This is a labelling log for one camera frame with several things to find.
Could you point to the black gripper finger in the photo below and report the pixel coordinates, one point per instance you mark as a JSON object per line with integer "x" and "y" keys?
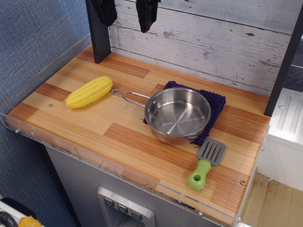
{"x": 106, "y": 11}
{"x": 147, "y": 13}

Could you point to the green handled grey spatula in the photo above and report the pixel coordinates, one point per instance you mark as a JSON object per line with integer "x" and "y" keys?
{"x": 210, "y": 154}

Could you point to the yellow plastic corn cob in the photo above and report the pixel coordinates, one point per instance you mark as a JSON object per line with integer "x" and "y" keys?
{"x": 89, "y": 93}

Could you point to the stainless steel saucepan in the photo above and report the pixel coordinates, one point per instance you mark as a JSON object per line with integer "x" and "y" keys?
{"x": 175, "y": 115}

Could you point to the purple cloth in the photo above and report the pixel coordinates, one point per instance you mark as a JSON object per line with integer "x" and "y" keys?
{"x": 216, "y": 102}

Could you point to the grey toy fridge cabinet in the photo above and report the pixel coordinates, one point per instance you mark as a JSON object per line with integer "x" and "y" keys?
{"x": 81, "y": 182}

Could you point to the white grooved side counter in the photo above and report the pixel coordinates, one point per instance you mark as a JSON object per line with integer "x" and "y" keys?
{"x": 281, "y": 155}

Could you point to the silver ice dispenser panel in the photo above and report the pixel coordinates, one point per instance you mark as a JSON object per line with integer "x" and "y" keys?
{"x": 119, "y": 211}

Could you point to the yellow object bottom left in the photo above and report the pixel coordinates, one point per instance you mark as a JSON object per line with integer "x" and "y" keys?
{"x": 29, "y": 222}

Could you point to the dark left shelf post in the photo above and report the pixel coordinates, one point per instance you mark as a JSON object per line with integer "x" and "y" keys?
{"x": 99, "y": 34}

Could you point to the dark shelf post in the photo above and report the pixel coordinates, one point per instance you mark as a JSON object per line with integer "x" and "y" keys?
{"x": 99, "y": 34}
{"x": 285, "y": 66}

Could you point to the dark right shelf post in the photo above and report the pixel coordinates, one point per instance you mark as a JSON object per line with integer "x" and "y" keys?
{"x": 285, "y": 66}

